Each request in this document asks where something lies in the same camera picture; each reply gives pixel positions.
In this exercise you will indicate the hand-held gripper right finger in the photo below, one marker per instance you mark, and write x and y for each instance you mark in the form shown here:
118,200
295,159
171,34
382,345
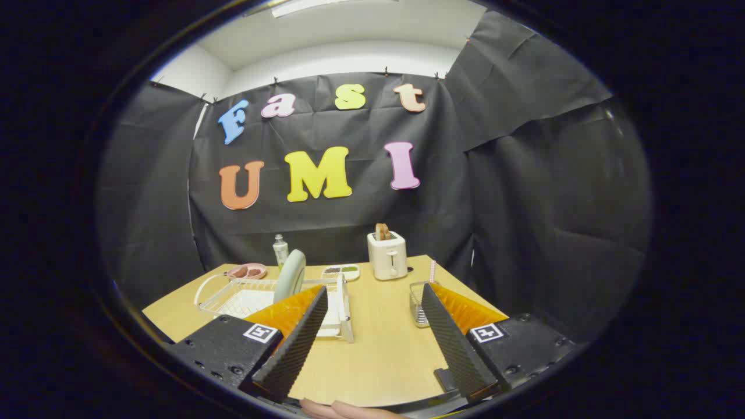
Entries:
454,349

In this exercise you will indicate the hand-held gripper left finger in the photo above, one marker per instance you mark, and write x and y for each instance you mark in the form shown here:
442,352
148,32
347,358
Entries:
297,349

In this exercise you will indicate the light green plate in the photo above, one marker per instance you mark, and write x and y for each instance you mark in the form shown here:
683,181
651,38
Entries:
290,276

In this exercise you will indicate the pink plate with food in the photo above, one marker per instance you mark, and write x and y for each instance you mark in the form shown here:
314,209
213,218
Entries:
247,272

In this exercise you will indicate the white drain tray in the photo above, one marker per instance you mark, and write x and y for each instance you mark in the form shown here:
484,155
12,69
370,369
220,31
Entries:
250,301

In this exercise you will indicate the white divided food tray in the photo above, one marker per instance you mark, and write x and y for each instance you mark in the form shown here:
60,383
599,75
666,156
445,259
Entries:
340,272

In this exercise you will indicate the green liquid bottle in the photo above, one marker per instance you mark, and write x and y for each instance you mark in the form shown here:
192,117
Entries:
280,251

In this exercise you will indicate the white toaster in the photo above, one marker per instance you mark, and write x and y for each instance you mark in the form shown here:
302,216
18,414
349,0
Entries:
387,259

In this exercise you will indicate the brown toast slice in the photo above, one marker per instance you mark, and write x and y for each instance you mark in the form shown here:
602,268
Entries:
382,231

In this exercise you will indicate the black backdrop cloth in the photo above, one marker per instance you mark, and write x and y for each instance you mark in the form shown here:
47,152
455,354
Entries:
524,203

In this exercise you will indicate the ceiling light panel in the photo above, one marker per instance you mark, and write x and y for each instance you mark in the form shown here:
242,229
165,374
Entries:
326,7

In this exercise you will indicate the black table edge bracket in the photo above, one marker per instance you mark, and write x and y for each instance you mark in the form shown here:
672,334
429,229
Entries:
442,379

